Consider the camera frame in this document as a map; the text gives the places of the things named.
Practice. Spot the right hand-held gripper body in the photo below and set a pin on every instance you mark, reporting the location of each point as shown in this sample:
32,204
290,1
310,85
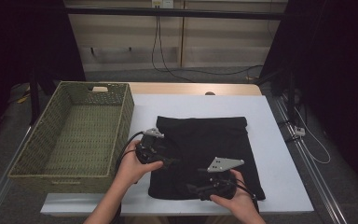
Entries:
222,186

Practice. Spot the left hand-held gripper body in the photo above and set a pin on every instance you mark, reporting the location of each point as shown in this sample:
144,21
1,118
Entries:
147,152

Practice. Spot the black tank top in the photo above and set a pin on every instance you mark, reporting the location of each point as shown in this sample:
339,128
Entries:
199,140

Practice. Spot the green woven basket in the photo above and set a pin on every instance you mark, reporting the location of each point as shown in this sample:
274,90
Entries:
84,140

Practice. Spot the person's right hand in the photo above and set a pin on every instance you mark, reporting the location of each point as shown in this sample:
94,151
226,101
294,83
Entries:
240,202

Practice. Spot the person's left hand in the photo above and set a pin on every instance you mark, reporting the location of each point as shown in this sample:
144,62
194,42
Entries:
129,169

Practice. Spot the dark table grommet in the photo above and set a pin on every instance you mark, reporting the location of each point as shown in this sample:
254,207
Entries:
210,93

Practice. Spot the white plug adapter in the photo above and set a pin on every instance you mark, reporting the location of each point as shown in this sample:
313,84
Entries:
299,131

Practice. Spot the black metal stand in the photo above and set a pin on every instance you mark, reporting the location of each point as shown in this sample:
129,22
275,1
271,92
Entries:
34,99
291,99

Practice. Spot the yellow tape strip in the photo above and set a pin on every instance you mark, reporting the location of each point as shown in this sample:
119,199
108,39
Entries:
22,100

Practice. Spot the black horizontal bar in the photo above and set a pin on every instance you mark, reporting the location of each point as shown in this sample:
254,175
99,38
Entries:
167,12

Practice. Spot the black curtain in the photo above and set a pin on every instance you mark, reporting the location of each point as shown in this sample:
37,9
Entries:
338,62
12,46

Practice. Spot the white wall socket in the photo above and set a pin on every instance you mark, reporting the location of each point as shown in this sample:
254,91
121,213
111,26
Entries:
167,3

